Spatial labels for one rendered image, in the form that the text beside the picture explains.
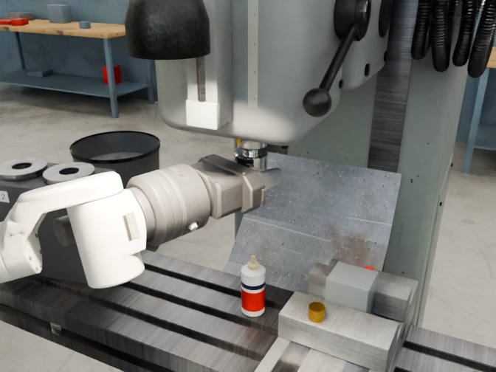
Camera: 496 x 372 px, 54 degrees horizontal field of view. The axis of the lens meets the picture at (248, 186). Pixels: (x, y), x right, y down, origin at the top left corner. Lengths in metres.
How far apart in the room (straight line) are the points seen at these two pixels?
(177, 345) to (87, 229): 0.32
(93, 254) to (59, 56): 6.50
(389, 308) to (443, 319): 1.79
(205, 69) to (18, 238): 0.26
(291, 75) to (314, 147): 0.53
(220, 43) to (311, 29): 0.10
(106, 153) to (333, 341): 2.44
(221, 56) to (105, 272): 0.26
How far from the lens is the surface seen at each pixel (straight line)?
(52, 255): 0.98
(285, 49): 0.54
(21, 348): 2.44
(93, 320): 0.89
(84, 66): 6.75
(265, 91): 0.55
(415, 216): 1.07
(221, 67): 0.54
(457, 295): 2.72
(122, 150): 2.98
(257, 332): 0.83
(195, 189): 0.59
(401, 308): 0.76
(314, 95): 0.51
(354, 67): 0.72
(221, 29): 0.54
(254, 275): 0.81
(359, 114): 1.02
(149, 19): 0.42
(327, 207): 1.05
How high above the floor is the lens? 1.51
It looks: 24 degrees down
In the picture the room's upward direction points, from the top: straight up
